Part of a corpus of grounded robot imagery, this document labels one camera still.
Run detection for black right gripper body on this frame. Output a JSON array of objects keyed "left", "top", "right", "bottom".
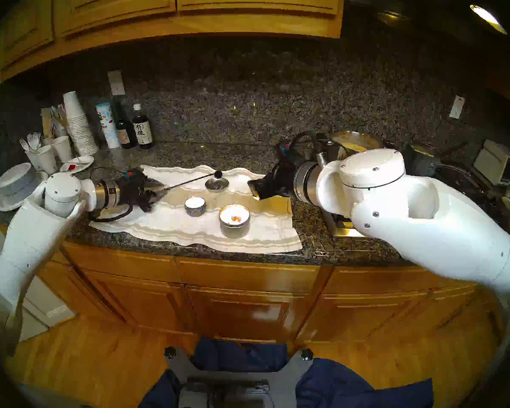
[{"left": 259, "top": 150, "right": 303, "bottom": 200}]

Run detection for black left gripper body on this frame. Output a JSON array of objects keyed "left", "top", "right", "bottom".
[{"left": 119, "top": 169, "right": 154, "bottom": 213}]

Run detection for black metal candle snuffer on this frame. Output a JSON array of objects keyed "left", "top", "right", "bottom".
[{"left": 159, "top": 170, "right": 223, "bottom": 193}]

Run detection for round tin candle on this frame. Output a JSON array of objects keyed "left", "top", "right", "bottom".
[{"left": 219, "top": 204, "right": 251, "bottom": 239}]

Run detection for small patterned candle cup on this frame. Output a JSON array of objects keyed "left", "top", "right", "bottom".
[{"left": 184, "top": 196, "right": 206, "bottom": 217}]

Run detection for white beige striped towel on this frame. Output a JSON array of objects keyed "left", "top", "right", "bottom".
[{"left": 89, "top": 163, "right": 303, "bottom": 255}]

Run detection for soy sauce bottle white label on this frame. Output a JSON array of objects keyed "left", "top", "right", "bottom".
[{"left": 132, "top": 104, "right": 155, "bottom": 150}]

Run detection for dark glass bottle beige label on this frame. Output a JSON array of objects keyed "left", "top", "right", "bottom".
[{"left": 114, "top": 101, "right": 137, "bottom": 149}]

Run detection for small white saucer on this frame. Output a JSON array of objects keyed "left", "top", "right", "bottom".
[{"left": 60, "top": 156, "right": 95, "bottom": 174}]

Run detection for white blue salt canister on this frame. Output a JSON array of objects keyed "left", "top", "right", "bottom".
[{"left": 96, "top": 102, "right": 122, "bottom": 149}]

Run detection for steel gas stove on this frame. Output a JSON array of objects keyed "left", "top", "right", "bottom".
[{"left": 321, "top": 156, "right": 510, "bottom": 238}]

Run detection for white paper cup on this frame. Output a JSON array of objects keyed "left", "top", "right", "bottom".
[
  {"left": 35, "top": 145, "right": 58, "bottom": 175},
  {"left": 51, "top": 136, "right": 73, "bottom": 163}
]

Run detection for stack of white paper cups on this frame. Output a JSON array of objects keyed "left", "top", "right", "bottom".
[{"left": 63, "top": 91, "right": 98, "bottom": 156}]

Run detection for stainless steel pot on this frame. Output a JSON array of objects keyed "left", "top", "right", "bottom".
[{"left": 329, "top": 131, "right": 385, "bottom": 161}]

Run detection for wooden utensil bundle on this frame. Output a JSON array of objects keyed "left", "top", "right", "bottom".
[{"left": 51, "top": 105, "right": 68, "bottom": 130}]

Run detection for wooden base cabinets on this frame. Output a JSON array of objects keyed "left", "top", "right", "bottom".
[{"left": 0, "top": 224, "right": 506, "bottom": 345}]

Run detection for white panelled door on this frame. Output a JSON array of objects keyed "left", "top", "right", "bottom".
[{"left": 19, "top": 280, "right": 75, "bottom": 342}]

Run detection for black power strip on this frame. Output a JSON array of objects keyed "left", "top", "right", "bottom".
[{"left": 186, "top": 380, "right": 270, "bottom": 395}]

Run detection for dark blue cloth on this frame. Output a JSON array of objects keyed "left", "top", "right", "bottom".
[{"left": 138, "top": 337, "right": 434, "bottom": 408}]

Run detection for dark range hood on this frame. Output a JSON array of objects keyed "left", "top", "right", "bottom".
[{"left": 344, "top": 0, "right": 510, "bottom": 59}]

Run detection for range hood lamp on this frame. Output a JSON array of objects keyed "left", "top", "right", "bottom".
[{"left": 470, "top": 4, "right": 507, "bottom": 35}]

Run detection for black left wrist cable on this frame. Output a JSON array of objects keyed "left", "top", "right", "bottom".
[{"left": 89, "top": 167, "right": 133, "bottom": 223}]

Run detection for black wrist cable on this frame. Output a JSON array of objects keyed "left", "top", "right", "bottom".
[
  {"left": 89, "top": 167, "right": 133, "bottom": 223},
  {"left": 291, "top": 131, "right": 330, "bottom": 165}
]

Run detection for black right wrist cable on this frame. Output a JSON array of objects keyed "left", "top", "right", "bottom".
[{"left": 291, "top": 131, "right": 330, "bottom": 165}]

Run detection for white double wall outlet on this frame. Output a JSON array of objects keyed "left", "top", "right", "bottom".
[{"left": 107, "top": 70, "right": 126, "bottom": 96}]

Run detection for dark saucepan with handle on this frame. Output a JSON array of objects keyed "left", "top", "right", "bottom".
[{"left": 402, "top": 140, "right": 472, "bottom": 177}]

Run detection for wooden wall cabinets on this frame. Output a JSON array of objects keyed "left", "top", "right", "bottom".
[{"left": 0, "top": 0, "right": 346, "bottom": 82}]

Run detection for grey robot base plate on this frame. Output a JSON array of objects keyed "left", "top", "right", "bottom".
[{"left": 164, "top": 347, "right": 314, "bottom": 408}]

